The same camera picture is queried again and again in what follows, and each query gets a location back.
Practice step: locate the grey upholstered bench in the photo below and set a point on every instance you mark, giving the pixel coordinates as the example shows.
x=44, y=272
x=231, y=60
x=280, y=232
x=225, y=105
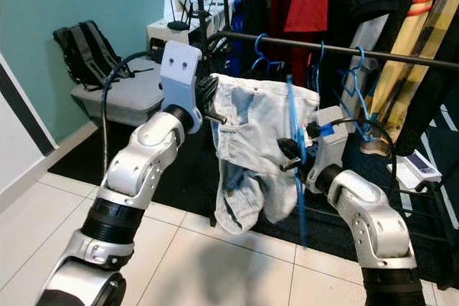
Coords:
x=122, y=94

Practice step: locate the mustard garment orange stripes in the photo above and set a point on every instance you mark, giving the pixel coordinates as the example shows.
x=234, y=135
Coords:
x=398, y=84

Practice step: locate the black backpack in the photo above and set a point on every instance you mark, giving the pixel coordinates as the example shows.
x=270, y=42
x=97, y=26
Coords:
x=86, y=51

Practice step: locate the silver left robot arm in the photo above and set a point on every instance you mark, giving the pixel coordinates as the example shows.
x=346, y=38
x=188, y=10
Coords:
x=140, y=170

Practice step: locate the yellow black plaid shirt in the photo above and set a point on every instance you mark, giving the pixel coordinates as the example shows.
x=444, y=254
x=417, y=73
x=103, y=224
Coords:
x=437, y=41

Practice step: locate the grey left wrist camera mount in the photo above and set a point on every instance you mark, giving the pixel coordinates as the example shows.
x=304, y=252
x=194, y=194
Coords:
x=181, y=77

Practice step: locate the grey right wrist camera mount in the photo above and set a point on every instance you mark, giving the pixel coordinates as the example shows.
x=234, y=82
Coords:
x=333, y=155

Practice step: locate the black floor carpet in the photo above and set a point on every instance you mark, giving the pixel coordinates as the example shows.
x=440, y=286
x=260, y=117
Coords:
x=86, y=155

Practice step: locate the black metal clothes rack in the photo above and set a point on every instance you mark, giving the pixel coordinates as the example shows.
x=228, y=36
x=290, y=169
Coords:
x=401, y=60

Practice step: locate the light denim shorts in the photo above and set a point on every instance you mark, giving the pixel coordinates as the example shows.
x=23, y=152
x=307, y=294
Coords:
x=251, y=134

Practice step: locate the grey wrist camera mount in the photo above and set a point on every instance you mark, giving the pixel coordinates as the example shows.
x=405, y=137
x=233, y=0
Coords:
x=333, y=155
x=181, y=77

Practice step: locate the thin blue hanger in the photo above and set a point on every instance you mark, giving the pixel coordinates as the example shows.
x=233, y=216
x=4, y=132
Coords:
x=321, y=48
x=290, y=105
x=255, y=44

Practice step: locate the black long garment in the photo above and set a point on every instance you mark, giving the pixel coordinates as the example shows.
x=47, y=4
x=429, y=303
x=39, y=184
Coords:
x=437, y=105

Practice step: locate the white hanging garment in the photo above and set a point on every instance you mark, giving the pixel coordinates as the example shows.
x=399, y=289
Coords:
x=373, y=34

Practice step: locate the black wifi router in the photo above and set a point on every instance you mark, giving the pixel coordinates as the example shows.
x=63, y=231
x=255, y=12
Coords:
x=197, y=13
x=178, y=26

